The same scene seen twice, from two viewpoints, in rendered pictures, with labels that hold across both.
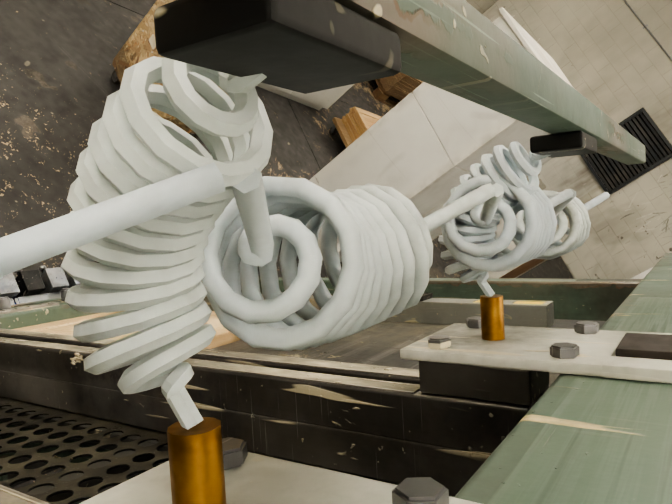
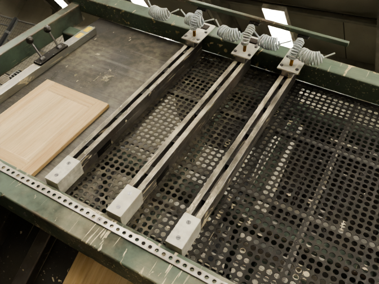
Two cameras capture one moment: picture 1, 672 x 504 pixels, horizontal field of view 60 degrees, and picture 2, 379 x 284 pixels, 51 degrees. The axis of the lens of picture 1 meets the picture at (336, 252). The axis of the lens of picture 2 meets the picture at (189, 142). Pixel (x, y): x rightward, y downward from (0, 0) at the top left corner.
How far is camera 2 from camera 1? 202 cm
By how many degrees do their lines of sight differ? 90
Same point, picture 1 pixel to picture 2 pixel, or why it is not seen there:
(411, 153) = not seen: outside the picture
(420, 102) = not seen: outside the picture
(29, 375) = (137, 111)
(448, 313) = (75, 45)
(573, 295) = (62, 20)
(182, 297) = (247, 38)
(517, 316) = (90, 34)
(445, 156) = not seen: outside the picture
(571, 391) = (214, 35)
